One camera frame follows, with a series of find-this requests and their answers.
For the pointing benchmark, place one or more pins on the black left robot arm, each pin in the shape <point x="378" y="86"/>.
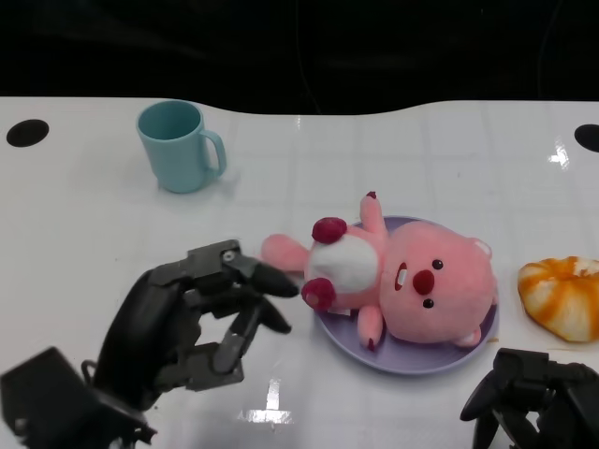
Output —
<point x="47" y="402"/>

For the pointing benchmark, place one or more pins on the lavender plastic plate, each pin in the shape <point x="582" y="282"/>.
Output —
<point x="421" y="362"/>

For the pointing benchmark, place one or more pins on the black round table grommet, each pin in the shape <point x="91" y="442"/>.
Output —
<point x="27" y="133"/>
<point x="588" y="136"/>

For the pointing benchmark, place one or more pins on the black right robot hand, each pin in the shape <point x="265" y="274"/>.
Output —
<point x="538" y="393"/>

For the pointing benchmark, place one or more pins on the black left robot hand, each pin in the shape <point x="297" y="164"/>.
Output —
<point x="140" y="327"/>

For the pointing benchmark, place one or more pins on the teal plastic mug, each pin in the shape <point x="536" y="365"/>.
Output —
<point x="173" y="156"/>

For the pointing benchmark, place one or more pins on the orange striped toy bun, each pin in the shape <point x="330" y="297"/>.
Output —
<point x="561" y="299"/>

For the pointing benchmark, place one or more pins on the pink plush beaver doll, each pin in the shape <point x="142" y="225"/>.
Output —
<point x="435" y="299"/>

